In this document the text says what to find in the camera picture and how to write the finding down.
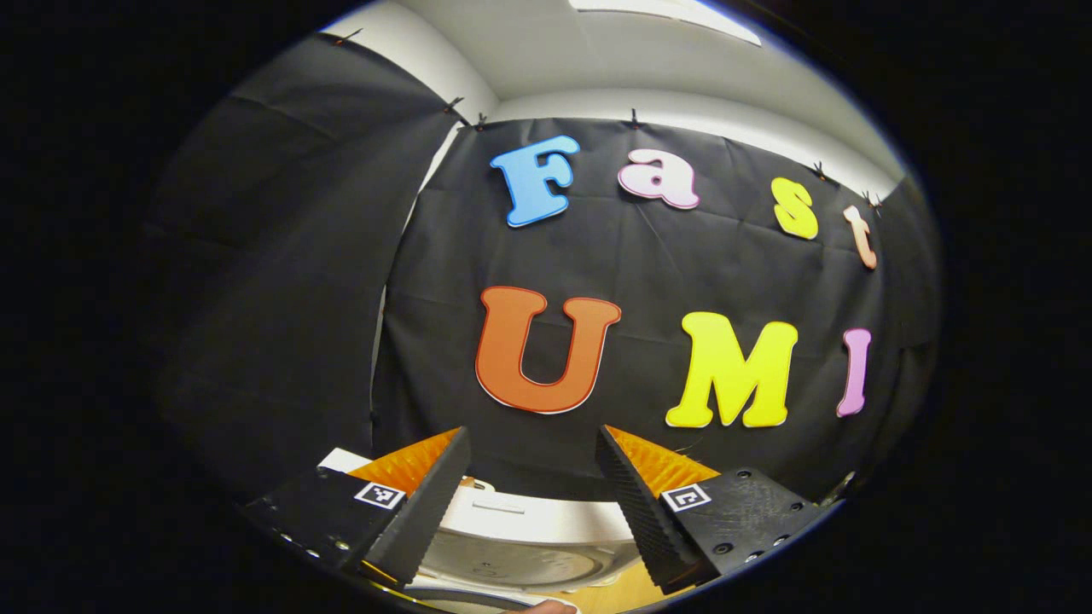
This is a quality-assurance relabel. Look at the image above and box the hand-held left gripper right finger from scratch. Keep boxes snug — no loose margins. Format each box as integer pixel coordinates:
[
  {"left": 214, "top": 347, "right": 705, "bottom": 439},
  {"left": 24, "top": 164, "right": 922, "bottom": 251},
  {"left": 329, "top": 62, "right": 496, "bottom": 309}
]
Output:
[{"left": 595, "top": 424, "right": 833, "bottom": 595}]

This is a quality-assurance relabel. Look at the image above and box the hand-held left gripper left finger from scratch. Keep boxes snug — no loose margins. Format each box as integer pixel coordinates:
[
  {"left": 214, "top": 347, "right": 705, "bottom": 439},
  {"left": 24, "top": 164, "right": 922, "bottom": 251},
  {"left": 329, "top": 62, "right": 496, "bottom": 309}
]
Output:
[{"left": 241, "top": 426, "right": 473, "bottom": 589}]

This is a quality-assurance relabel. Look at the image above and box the white rice cooker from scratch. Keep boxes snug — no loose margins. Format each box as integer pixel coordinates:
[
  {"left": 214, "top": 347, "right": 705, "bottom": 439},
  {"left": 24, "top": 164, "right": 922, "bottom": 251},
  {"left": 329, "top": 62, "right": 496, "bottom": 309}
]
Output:
[{"left": 317, "top": 447, "right": 647, "bottom": 608}]

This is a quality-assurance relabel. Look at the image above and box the black backdrop cloth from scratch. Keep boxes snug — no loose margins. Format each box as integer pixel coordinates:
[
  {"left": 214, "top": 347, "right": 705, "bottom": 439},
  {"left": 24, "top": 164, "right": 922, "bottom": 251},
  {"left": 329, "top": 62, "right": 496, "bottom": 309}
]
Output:
[{"left": 141, "top": 34, "right": 944, "bottom": 504}]

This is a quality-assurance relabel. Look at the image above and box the row of black cloth clips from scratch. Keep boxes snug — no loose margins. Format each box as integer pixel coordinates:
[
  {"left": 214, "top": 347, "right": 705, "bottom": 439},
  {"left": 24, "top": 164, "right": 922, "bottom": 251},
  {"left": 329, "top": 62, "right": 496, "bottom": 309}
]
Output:
[{"left": 337, "top": 30, "right": 884, "bottom": 210}]

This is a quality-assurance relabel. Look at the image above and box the ceiling light panel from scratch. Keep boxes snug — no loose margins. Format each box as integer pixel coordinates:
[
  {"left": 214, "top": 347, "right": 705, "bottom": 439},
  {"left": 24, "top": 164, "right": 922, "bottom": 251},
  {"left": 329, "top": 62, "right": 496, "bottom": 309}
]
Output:
[{"left": 570, "top": 0, "right": 763, "bottom": 46}]

